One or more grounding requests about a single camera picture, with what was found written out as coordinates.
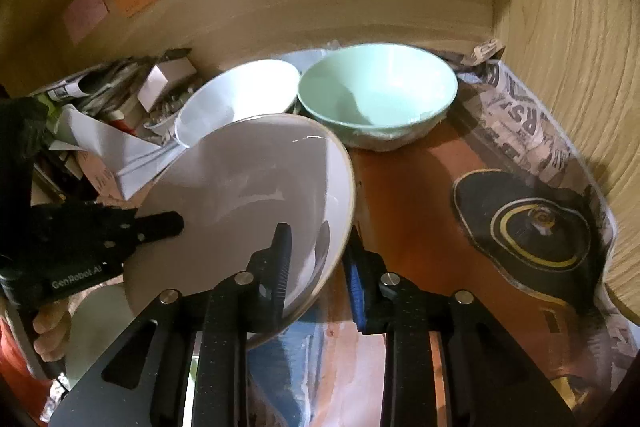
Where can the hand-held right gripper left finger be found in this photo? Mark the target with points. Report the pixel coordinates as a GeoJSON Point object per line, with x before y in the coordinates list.
{"type": "Point", "coordinates": [282, 267]}

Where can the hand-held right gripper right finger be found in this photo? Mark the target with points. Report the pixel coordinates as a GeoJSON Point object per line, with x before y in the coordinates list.
{"type": "Point", "coordinates": [356, 292]}

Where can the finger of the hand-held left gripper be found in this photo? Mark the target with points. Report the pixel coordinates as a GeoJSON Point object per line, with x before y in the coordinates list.
{"type": "Point", "coordinates": [157, 225]}

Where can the pinkish grey bowl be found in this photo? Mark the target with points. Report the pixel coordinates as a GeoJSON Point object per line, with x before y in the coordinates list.
{"type": "Point", "coordinates": [240, 187]}

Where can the white bowl with panda print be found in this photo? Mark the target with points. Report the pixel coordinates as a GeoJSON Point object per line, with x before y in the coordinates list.
{"type": "Point", "coordinates": [235, 97]}

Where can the mint green bowl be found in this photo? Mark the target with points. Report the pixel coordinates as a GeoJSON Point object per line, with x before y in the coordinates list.
{"type": "Point", "coordinates": [375, 87]}

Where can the person's left hand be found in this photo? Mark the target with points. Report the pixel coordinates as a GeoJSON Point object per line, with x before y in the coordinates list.
{"type": "Point", "coordinates": [50, 332]}

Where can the small bowl of trinkets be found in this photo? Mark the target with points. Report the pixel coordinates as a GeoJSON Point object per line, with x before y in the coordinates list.
{"type": "Point", "coordinates": [162, 121]}

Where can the newspaper print table cover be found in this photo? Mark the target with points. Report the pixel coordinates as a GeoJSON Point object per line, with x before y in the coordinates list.
{"type": "Point", "coordinates": [410, 187]}

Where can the orange garment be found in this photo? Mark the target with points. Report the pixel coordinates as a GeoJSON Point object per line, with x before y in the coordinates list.
{"type": "Point", "coordinates": [12, 367]}

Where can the rolled newspapers pile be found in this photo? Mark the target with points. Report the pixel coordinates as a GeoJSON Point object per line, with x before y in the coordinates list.
{"type": "Point", "coordinates": [95, 79]}

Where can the pink sticky note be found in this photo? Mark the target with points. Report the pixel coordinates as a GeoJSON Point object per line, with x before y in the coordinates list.
{"type": "Point", "coordinates": [85, 9]}

